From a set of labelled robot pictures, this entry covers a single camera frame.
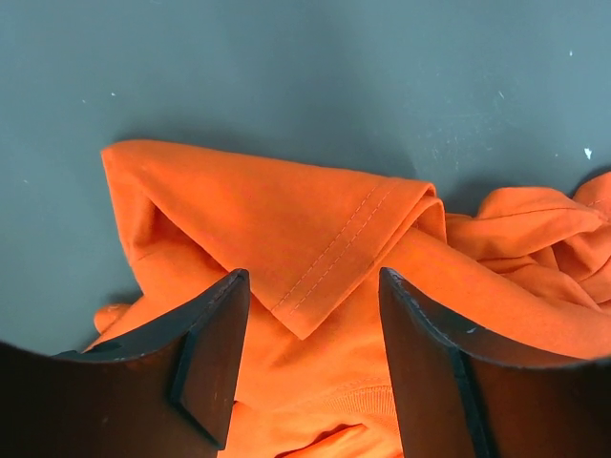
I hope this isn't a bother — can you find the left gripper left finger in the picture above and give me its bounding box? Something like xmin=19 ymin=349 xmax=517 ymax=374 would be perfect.
xmin=1 ymin=269 xmax=250 ymax=457

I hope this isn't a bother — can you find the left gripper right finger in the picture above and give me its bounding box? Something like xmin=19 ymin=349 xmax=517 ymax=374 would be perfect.
xmin=379 ymin=268 xmax=610 ymax=457

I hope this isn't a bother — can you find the orange t-shirt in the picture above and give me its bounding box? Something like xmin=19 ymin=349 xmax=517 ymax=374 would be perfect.
xmin=95 ymin=140 xmax=610 ymax=457

